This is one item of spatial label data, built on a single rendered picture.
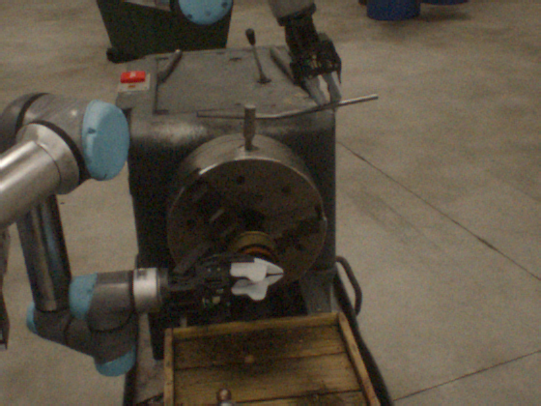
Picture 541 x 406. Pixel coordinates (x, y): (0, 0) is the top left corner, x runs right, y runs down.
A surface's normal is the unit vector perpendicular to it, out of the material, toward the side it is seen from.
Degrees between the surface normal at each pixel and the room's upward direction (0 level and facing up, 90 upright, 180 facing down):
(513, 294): 0
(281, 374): 0
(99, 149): 89
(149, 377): 0
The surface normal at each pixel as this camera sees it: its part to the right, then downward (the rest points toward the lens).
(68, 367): -0.07, -0.90
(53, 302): 0.26, 0.40
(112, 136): 0.92, 0.10
